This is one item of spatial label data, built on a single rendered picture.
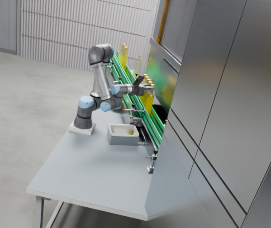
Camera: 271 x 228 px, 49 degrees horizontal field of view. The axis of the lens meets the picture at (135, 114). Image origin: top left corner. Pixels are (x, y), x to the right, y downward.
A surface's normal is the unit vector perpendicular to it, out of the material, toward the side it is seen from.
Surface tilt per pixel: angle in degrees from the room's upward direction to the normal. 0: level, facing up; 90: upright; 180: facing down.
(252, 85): 90
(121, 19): 90
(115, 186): 0
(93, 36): 90
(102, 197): 0
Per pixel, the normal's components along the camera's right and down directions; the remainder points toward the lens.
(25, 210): 0.18, -0.88
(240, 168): -0.96, -0.06
